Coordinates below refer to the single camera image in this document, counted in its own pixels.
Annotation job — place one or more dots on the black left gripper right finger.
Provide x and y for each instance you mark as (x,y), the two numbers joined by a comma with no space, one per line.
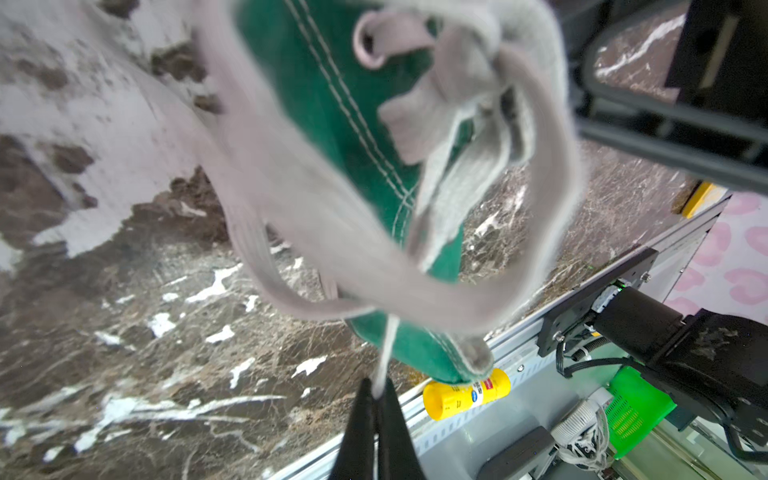
(396,456)

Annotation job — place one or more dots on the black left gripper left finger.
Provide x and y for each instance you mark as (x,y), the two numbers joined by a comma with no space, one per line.
(355,459)

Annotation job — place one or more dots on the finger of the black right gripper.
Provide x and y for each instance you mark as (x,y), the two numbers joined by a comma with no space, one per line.
(680,83)

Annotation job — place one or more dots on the white shoelace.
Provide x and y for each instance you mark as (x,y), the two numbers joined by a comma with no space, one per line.
(494,95)

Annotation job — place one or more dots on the green canvas sneaker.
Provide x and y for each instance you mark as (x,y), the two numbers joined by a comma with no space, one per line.
(305,48)

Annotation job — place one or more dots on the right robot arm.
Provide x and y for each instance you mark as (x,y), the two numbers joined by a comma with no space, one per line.
(707,362)

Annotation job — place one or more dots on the yellow marker tube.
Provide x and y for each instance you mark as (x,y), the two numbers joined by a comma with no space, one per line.
(442,401)

